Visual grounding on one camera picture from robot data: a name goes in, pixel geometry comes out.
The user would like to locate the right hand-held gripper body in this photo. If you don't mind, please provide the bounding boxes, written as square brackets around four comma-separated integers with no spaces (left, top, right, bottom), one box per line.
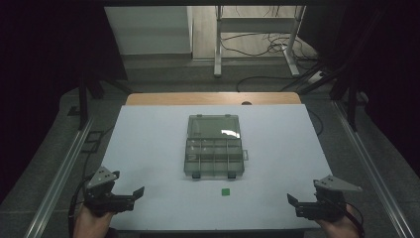
[294,175,364,222]

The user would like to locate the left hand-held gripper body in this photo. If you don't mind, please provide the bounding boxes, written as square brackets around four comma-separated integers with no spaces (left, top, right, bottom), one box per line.
[83,166,137,218]

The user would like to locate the clear plastic compartment box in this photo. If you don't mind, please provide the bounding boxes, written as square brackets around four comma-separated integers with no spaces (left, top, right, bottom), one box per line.
[183,113,250,180]

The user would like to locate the person's right hand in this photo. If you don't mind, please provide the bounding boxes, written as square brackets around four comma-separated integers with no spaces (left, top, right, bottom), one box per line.
[313,203,362,238]

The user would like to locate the person's left hand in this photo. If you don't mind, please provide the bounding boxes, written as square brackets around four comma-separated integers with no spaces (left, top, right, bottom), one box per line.
[72,203,117,238]

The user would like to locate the white table cover board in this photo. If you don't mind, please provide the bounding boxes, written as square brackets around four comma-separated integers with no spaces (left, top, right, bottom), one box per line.
[104,104,333,231]

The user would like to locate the black metal stand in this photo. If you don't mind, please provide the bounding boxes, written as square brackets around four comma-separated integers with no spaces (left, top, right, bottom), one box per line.
[296,60,366,132]
[77,73,134,131]

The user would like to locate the wooden table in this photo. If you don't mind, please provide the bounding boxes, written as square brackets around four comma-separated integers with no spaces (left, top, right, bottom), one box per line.
[125,91,302,107]

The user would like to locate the white power strip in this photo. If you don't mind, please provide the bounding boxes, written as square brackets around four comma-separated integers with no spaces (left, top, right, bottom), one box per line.
[307,70,327,84]

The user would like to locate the white cabinet panel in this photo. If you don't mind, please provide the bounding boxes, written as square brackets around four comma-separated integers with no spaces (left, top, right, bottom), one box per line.
[104,6,194,56]

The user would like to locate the right hand-held gripper cable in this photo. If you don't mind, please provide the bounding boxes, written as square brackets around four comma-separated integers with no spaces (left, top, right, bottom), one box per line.
[341,201,367,238]

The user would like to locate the hand-held gripper cable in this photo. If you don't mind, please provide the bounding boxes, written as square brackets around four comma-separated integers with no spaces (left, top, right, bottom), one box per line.
[67,174,95,238]
[341,201,367,238]

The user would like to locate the left hand-held gripper cable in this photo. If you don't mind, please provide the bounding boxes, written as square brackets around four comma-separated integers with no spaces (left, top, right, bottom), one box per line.
[67,174,95,238]

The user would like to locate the aluminium rail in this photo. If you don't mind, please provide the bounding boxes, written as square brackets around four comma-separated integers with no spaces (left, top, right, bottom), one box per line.
[331,100,416,238]
[23,116,95,238]

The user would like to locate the black floor frame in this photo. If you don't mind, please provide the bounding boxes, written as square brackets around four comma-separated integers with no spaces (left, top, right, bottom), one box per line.
[80,130,105,154]

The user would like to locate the thin black table cable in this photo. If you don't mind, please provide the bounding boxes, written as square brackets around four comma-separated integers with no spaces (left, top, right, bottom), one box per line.
[306,108,325,137]

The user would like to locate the black floor cable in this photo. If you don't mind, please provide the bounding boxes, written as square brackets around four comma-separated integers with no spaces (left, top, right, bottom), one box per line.
[235,75,300,93]

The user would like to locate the tangled black floor cables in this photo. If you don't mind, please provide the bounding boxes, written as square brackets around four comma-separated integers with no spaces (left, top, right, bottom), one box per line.
[220,31,319,63]

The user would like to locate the white metal desk frame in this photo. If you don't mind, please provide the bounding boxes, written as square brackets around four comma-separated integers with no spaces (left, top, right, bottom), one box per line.
[213,5,307,79]

